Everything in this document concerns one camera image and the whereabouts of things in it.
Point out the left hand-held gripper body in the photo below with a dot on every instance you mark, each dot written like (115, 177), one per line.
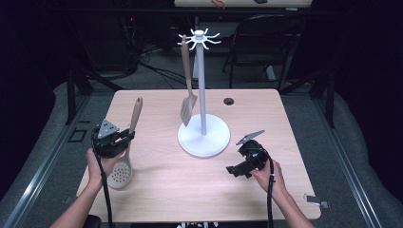
(107, 144)

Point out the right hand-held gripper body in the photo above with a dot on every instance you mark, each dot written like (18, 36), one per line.
(255, 155)

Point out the beige slotted skimmer spoon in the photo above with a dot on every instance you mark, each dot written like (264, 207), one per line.
(137, 110)

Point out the white utensil stand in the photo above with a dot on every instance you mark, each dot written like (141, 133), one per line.
(206, 142)

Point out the beige slotted spatula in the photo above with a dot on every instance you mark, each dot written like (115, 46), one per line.
(187, 63)

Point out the person's right hand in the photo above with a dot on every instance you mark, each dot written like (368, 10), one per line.
(263, 179)

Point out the person's left hand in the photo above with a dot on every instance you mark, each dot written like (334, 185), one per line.
(95, 169)

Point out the black table grommet hole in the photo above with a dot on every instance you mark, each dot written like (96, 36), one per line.
(228, 101)

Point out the black folding chair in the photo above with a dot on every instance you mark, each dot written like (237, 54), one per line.
(263, 34)

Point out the black metal frame stand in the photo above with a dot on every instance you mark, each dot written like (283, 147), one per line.
(329, 101)
(71, 95)

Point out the metal floor rail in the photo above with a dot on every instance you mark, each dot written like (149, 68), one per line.
(348, 164)
(38, 171)

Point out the metal table corner bracket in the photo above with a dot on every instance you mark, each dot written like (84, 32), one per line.
(316, 201)

